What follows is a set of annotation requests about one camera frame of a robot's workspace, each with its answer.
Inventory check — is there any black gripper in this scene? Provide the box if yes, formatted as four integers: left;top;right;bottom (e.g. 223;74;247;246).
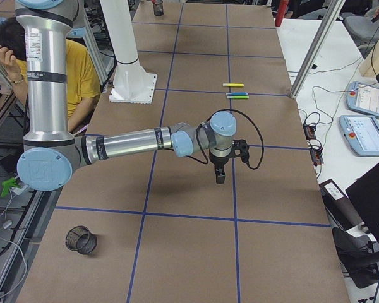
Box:
209;139;250;184

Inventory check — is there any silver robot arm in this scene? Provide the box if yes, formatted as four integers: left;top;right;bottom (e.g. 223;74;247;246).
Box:
15;1;250;191

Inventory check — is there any green highlighter pen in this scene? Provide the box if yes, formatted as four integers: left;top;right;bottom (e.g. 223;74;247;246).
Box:
226;95;250;100

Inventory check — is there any blue highlighter pen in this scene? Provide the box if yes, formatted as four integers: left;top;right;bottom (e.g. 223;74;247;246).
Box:
226;92;248;97

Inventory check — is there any yellow highlighter pen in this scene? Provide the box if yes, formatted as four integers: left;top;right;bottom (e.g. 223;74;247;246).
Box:
222;83;244;88

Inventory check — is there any blue tape line crosswise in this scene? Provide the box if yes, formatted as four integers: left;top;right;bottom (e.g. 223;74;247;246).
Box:
155;88;288;97

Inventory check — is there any blue tape line lengthwise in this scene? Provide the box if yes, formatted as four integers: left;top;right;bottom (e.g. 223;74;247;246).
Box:
224;3;242;303

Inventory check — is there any blue teach pendant near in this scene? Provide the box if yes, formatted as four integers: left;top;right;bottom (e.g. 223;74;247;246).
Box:
339;115;379;157

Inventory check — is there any blue teach pendant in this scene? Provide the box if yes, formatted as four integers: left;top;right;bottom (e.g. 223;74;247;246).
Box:
346;81;379;119
339;115;379;157

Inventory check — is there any black laptop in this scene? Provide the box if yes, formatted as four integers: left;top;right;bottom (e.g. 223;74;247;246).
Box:
346;163;379;242

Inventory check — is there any black mesh cup near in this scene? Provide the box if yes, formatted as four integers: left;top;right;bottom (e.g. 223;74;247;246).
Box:
65;225;97;254

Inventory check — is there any person in yellow shirt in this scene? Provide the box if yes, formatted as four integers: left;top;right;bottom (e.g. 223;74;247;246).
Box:
0;16;101;134

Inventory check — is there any blue teach pendant far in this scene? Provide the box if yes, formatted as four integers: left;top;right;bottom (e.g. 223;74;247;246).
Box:
346;81;379;119

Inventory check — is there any green clamp tool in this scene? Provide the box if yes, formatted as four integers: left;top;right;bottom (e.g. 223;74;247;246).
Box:
0;177;20;198

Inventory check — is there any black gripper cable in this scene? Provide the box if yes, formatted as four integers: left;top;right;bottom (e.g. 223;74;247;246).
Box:
195;109;265;170

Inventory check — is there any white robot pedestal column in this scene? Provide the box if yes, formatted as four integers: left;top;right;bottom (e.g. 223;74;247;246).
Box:
100;0;157;104

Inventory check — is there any grey aluminium frame post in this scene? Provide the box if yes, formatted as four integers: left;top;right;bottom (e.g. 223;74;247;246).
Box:
289;0;345;100

